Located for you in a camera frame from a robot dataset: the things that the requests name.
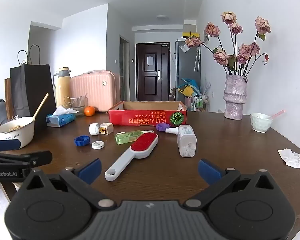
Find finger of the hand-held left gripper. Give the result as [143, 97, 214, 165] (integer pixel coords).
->
[0, 139, 21, 152]
[0, 151, 53, 170]

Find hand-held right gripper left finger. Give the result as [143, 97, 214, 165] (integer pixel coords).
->
[20, 158, 117, 211]

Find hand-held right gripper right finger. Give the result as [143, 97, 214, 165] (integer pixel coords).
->
[184, 158, 280, 211]

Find blue bottle cap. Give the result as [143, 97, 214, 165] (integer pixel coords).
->
[74, 135, 91, 147]

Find white pill bottle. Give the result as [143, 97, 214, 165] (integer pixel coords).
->
[177, 125, 197, 158]

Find green transparent bottle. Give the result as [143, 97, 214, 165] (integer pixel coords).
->
[115, 130, 155, 145]

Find red and white lint brush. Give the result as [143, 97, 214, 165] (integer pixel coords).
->
[105, 132, 159, 182]

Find red cardboard box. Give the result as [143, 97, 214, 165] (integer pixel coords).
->
[108, 101, 188, 127]

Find white enamel bowl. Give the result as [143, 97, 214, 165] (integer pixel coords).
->
[0, 116, 35, 148]

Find beige plug adapter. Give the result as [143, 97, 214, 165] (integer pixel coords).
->
[99, 122, 114, 135]

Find brown paper bag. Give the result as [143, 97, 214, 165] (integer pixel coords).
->
[4, 50, 28, 120]

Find blue tissue box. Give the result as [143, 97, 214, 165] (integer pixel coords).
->
[46, 106, 76, 127]

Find wooden chopsticks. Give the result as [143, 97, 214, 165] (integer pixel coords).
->
[33, 93, 49, 119]

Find black paper bag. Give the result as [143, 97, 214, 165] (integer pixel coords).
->
[10, 44, 57, 121]

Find glass pitcher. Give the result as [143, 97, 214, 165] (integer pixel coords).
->
[63, 95, 88, 117]

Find white textured cup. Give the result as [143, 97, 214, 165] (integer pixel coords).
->
[250, 112, 273, 133]

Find yellow thermos jug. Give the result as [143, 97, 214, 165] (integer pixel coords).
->
[52, 67, 72, 108]

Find pink ceramic vase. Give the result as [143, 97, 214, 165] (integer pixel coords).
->
[223, 74, 248, 120]

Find pink suitcase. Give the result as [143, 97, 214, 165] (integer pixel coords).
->
[70, 70, 116, 112]

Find crumpled white tissue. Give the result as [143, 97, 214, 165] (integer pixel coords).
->
[277, 148, 300, 169]

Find white dried branches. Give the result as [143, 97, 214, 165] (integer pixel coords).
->
[201, 81, 211, 96]

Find blue yellow plastic item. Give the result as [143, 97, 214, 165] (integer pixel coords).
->
[176, 78, 200, 98]

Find pink spoon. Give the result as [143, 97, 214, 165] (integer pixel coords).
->
[267, 109, 285, 120]

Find grey refrigerator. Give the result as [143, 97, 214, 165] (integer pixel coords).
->
[175, 38, 202, 100]

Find dark brown door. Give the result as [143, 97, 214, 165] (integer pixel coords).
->
[136, 42, 171, 102]

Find clear folded umbrella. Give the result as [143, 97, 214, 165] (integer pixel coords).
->
[194, 46, 202, 72]

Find bunch of dried pink roses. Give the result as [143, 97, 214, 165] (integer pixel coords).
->
[185, 11, 272, 77]

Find yellow and black box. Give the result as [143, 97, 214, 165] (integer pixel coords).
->
[182, 31, 200, 39]

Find wire cart with bottles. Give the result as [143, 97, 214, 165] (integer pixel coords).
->
[191, 92, 210, 112]

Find grey door frame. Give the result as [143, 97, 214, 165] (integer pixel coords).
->
[119, 35, 129, 102]

